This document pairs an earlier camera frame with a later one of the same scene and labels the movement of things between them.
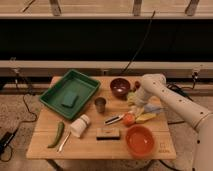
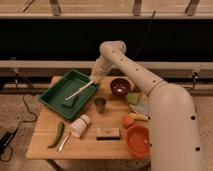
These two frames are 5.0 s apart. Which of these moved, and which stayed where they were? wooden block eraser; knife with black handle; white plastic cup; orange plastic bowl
Moved: knife with black handle
Stayed: wooden block eraser; orange plastic bowl; white plastic cup
